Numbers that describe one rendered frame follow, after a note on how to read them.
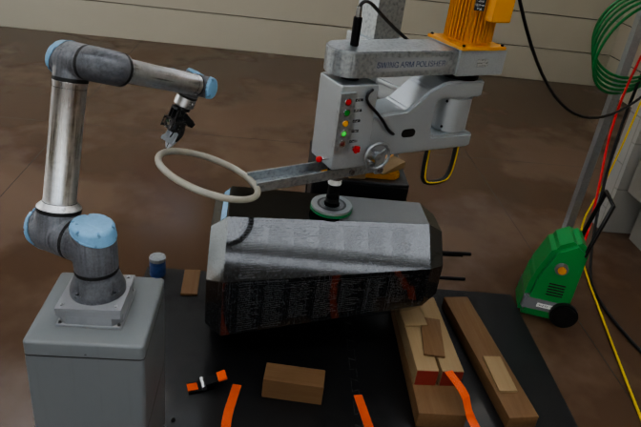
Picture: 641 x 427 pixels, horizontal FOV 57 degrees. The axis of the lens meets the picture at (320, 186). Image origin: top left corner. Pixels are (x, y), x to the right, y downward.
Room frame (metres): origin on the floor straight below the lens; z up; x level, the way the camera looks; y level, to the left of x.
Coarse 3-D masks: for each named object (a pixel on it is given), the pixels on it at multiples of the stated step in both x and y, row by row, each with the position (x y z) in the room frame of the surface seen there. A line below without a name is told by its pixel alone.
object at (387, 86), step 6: (372, 78) 3.36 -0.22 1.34; (378, 78) 3.33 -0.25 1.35; (384, 78) 3.31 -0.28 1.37; (390, 78) 3.27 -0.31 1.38; (396, 78) 3.24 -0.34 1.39; (402, 78) 3.21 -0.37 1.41; (408, 78) 3.17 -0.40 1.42; (378, 84) 3.34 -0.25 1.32; (384, 84) 3.29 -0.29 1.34; (390, 84) 3.25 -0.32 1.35; (396, 84) 3.23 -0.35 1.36; (402, 84) 3.20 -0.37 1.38; (384, 90) 3.29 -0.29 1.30; (390, 90) 3.26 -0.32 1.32; (378, 96) 3.33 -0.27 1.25; (384, 96) 3.29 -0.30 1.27
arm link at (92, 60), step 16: (96, 48) 1.87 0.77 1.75; (80, 64) 1.82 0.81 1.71; (96, 64) 1.82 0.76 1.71; (112, 64) 1.84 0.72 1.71; (128, 64) 1.89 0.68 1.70; (144, 64) 2.00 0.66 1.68; (96, 80) 1.83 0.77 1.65; (112, 80) 1.84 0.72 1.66; (128, 80) 1.88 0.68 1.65; (144, 80) 1.97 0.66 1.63; (160, 80) 2.05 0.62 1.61; (176, 80) 2.13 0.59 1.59; (192, 80) 2.22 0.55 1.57; (208, 80) 2.31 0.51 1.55; (208, 96) 2.30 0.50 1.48
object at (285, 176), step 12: (276, 168) 2.58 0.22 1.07; (288, 168) 2.61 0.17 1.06; (300, 168) 2.64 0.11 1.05; (312, 168) 2.68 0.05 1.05; (324, 168) 2.71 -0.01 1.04; (348, 168) 2.66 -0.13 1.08; (360, 168) 2.69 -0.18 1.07; (264, 180) 2.52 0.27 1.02; (276, 180) 2.45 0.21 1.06; (288, 180) 2.49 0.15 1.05; (300, 180) 2.52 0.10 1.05; (312, 180) 2.55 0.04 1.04; (324, 180) 2.59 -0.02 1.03
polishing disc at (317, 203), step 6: (318, 198) 2.73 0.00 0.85; (324, 198) 2.74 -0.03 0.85; (342, 198) 2.76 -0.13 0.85; (312, 204) 2.66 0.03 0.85; (318, 204) 2.67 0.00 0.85; (342, 204) 2.70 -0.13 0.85; (348, 204) 2.71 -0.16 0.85; (318, 210) 2.61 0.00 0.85; (324, 210) 2.62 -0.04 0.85; (330, 210) 2.62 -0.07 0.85; (336, 210) 2.63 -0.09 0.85; (342, 210) 2.64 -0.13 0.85; (348, 210) 2.65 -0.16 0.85
